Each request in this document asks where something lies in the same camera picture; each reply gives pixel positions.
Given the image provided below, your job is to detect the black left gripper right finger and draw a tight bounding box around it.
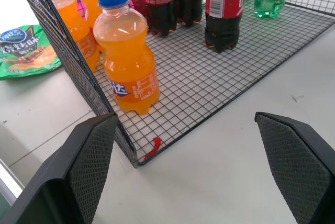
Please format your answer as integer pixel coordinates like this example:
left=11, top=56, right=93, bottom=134
left=254, top=111, right=335, bottom=224

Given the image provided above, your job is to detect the green potato chip bag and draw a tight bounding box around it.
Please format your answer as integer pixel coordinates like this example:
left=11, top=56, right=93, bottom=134
left=0, top=24, right=63, bottom=81

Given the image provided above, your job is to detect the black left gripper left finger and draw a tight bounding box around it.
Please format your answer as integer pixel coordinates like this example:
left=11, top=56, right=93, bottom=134
left=0, top=112, right=119, bottom=224

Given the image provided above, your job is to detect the red zip tie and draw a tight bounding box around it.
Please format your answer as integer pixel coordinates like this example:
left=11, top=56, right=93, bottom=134
left=143, top=137, right=163, bottom=161

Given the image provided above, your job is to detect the black wire mesh rack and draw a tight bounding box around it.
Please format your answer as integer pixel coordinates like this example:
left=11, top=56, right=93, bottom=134
left=11, top=0, right=335, bottom=169

